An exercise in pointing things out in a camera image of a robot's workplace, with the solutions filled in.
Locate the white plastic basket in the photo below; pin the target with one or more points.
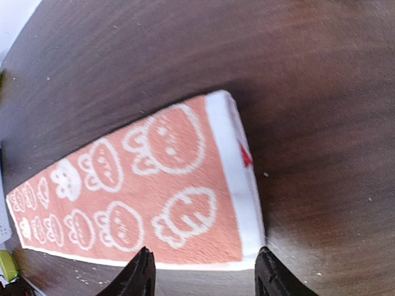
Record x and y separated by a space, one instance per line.
6 230

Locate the lime green bowl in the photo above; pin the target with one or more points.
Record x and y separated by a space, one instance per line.
8 266

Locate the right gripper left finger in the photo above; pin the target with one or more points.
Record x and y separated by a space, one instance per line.
136 279

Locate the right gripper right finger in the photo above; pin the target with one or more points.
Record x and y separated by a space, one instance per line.
273 278

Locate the beige bunny print towel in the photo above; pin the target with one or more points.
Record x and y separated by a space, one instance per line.
179 182

